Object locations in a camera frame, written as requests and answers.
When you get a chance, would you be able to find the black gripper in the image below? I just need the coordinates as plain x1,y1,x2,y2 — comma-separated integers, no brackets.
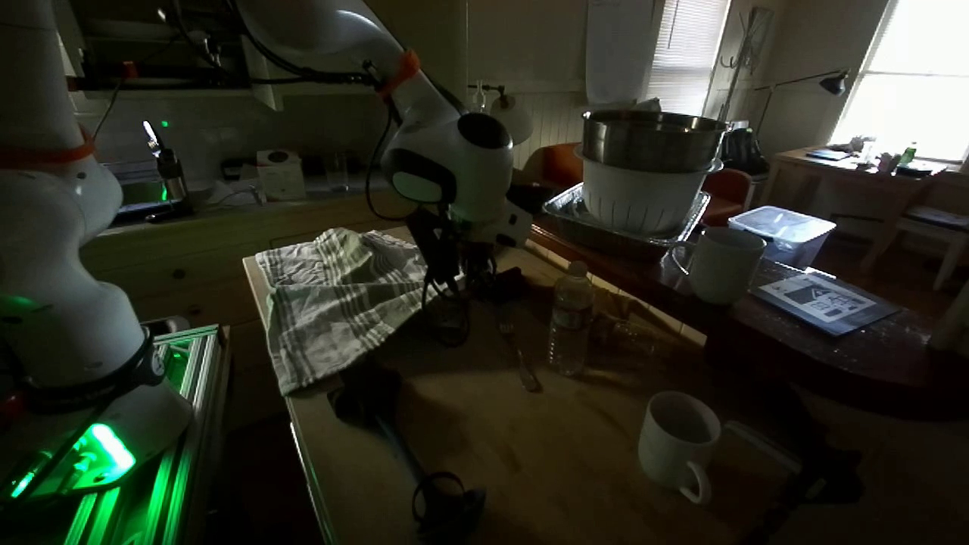
407,210,496,295

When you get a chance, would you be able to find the striped tea towel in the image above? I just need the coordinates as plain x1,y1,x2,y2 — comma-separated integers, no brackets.
255,226,427,393

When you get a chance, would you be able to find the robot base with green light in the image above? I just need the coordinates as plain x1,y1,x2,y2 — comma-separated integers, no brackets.
0,324,231,545

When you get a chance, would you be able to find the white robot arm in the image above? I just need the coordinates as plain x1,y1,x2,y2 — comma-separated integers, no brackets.
0,0,527,391

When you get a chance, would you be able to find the clear plastic water bottle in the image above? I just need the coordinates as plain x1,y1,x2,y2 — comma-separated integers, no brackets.
548,259,594,374

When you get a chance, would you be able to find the metal tray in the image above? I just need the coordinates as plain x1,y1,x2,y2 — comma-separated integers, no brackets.
542,185,711,249

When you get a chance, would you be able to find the white colander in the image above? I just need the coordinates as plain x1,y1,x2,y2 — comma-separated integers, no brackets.
582,161,703,231

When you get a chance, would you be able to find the stainless steel bowl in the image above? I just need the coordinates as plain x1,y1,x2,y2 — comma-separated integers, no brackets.
582,110,725,172

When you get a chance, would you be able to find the black clamp tool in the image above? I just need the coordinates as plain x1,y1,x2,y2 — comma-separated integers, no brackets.
326,366,486,545

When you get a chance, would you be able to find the white mug on tray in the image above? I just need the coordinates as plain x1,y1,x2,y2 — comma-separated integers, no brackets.
668,226,766,305

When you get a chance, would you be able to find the white mug on table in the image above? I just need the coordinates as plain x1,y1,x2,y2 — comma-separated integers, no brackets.
639,391,722,505

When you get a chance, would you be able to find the clear plastic storage box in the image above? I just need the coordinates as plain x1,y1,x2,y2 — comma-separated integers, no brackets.
729,205,836,267

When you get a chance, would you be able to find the wooden desk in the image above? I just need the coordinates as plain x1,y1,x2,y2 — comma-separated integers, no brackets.
766,149,961,236

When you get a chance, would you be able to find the desk lamp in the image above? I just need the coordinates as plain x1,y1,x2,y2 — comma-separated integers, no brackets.
750,65,855,154

